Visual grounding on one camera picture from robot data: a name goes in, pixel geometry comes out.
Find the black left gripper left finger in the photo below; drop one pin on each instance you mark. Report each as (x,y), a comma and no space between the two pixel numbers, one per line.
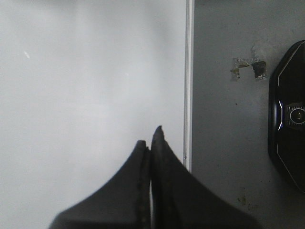
(122,203)

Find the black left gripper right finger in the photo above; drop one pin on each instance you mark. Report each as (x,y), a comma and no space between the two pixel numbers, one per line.
(180,201)

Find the black octagonal device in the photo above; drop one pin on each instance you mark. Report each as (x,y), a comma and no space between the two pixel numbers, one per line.
(286,116)

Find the torn clear tape pieces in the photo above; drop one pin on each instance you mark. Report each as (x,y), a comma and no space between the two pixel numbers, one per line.
(256,61)

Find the white whiteboard with aluminium frame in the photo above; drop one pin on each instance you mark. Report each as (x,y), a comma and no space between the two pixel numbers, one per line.
(81,81)

